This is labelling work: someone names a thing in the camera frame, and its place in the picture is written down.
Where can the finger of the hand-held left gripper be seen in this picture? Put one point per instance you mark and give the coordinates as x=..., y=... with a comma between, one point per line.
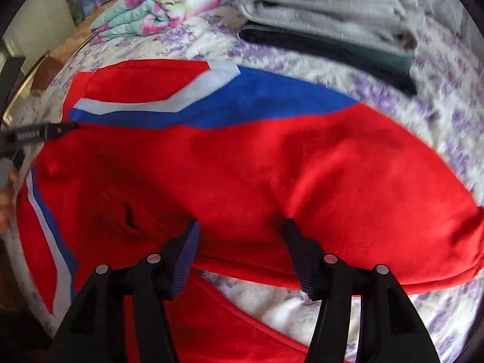
x=49, y=131

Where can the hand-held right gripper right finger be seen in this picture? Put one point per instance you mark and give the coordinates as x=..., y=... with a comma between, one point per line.
x=302, y=262

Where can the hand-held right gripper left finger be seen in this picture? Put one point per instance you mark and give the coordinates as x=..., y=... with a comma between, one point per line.
x=186, y=251

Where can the red pants with blue-white stripe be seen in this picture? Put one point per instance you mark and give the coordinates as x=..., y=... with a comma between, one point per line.
x=245, y=174

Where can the person's left hand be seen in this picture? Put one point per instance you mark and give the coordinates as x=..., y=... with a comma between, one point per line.
x=5, y=206

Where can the purple floral bedspread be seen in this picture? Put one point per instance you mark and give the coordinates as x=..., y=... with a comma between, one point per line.
x=272, y=310

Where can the colourful floral folded blanket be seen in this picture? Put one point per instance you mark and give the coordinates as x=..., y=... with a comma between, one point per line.
x=166, y=3

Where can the black folded garment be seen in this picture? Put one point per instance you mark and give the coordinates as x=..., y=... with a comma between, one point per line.
x=340, y=69

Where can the teal folded garment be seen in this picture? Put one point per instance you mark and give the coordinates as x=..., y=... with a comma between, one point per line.
x=378, y=58

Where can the grey folded garment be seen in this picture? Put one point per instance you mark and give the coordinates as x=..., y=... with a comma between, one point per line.
x=332, y=3

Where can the wooden bed frame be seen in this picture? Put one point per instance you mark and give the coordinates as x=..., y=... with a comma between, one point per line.
x=41, y=72

